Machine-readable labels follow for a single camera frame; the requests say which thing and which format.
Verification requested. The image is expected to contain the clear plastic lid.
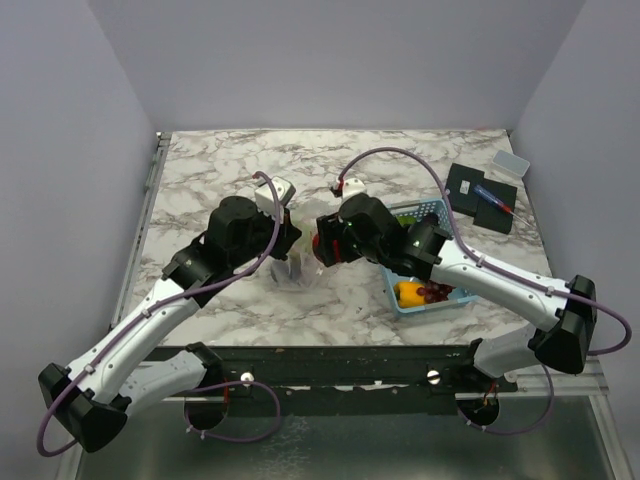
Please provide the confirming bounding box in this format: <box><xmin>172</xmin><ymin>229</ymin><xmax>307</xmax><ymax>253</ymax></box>
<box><xmin>491</xmin><ymin>150</ymin><xmax>530</xmax><ymax>179</ymax></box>

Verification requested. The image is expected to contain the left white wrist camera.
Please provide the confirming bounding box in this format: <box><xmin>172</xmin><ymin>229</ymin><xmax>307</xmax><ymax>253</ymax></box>
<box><xmin>254</xmin><ymin>176</ymin><xmax>296</xmax><ymax>218</ymax></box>

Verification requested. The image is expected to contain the blue red screwdriver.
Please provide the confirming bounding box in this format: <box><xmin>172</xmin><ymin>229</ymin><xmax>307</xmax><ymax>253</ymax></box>
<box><xmin>473</xmin><ymin>185</ymin><xmax>530</xmax><ymax>226</ymax></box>

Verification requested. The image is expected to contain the red grape bunch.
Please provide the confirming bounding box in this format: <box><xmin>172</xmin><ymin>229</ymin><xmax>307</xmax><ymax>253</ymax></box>
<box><xmin>416</xmin><ymin>281</ymin><xmax>454</xmax><ymax>304</ymax></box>

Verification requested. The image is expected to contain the red tomato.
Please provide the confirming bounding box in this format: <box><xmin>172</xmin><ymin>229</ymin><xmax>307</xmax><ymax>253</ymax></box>
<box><xmin>312</xmin><ymin>234</ymin><xmax>323</xmax><ymax>262</ymax></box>

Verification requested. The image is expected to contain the aluminium side rail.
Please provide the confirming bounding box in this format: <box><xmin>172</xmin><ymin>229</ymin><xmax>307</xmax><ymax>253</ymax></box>
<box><xmin>109</xmin><ymin>132</ymin><xmax>172</xmax><ymax>329</ymax></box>

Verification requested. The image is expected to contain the yellow bell pepper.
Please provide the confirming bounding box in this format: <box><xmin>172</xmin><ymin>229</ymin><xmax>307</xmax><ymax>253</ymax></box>
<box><xmin>393</xmin><ymin>281</ymin><xmax>428</xmax><ymax>309</ymax></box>

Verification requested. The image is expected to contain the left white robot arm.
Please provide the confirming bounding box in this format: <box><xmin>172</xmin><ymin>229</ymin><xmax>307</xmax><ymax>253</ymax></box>
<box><xmin>38</xmin><ymin>194</ymin><xmax>301</xmax><ymax>453</ymax></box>

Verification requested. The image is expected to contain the clear pink zip bag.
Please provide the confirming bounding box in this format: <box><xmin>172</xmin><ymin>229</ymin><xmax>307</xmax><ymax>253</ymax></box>
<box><xmin>270</xmin><ymin>212</ymin><xmax>324</xmax><ymax>291</ymax></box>

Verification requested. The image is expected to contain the purple eggplant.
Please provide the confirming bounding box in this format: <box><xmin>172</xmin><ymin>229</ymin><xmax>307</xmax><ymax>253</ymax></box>
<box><xmin>280</xmin><ymin>254</ymin><xmax>308</xmax><ymax>287</ymax></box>

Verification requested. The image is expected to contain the light blue plastic basket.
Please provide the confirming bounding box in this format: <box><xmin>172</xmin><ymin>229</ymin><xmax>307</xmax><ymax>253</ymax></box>
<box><xmin>380</xmin><ymin>199</ymin><xmax>476</xmax><ymax>318</ymax></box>

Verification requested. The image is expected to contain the orange fruit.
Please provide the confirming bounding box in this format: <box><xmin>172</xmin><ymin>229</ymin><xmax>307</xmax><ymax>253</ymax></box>
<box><xmin>396</xmin><ymin>215</ymin><xmax>417</xmax><ymax>226</ymax></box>

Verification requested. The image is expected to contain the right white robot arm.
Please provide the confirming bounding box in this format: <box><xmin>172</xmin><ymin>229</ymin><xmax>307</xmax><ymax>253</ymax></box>
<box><xmin>313</xmin><ymin>193</ymin><xmax>597</xmax><ymax>391</ymax></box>

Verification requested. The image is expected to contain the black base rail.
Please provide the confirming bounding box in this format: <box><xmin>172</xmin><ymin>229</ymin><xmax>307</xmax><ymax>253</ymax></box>
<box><xmin>149</xmin><ymin>342</ymin><xmax>521</xmax><ymax>416</ymax></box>

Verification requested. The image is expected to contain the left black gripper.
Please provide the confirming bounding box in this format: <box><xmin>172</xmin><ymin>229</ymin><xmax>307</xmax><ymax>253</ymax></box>
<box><xmin>231</xmin><ymin>203</ymin><xmax>302</xmax><ymax>268</ymax></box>

